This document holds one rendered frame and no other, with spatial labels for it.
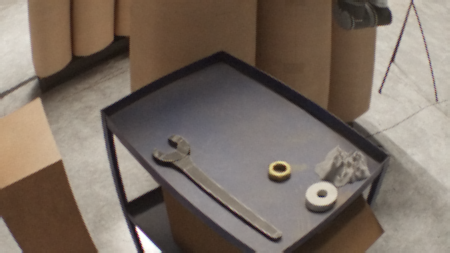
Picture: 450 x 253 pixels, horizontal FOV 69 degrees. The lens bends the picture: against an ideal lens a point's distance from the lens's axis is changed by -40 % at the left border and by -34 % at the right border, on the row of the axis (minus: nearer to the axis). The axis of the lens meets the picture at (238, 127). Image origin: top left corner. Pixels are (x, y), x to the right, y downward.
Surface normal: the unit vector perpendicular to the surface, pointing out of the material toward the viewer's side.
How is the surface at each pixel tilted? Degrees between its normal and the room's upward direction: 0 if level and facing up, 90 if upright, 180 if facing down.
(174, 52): 90
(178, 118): 0
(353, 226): 26
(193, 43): 90
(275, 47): 90
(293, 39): 90
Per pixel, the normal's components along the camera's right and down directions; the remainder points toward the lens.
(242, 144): 0.02, -0.80
